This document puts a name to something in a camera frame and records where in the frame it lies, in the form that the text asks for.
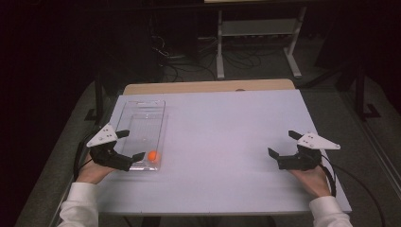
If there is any metal floor rail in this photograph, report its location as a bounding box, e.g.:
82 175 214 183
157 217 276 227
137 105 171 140
341 91 401 198

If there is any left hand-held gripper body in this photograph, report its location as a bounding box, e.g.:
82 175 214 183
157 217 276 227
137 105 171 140
85 123 134 172

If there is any white metal rack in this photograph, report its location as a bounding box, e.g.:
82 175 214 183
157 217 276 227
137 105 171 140
203 0 309 79

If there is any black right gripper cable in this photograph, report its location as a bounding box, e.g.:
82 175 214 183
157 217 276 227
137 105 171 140
320 154 387 227

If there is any black metal stand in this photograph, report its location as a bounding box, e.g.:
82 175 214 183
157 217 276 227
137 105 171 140
84 71 106 123
302 61 382 122

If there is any person's right hand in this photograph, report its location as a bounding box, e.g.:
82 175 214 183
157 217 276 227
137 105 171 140
288 164 333 200

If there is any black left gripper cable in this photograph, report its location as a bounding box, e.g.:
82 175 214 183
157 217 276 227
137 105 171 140
73 131 97 182

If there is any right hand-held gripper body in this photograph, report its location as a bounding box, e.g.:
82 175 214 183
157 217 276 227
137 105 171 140
276 131 341 172

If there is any tangle of black floor cables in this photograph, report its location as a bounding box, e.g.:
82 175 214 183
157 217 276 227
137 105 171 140
150 33 263 83

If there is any clear plastic container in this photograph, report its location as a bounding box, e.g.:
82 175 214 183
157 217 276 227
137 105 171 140
114 99 167 172

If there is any person's left hand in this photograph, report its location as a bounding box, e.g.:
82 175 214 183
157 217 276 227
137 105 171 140
76 152 117 185

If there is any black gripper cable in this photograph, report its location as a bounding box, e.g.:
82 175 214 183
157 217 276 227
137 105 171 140
320 154 387 227
73 131 97 182

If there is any orange ball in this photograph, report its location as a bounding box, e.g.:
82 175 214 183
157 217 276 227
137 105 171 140
147 149 161 164

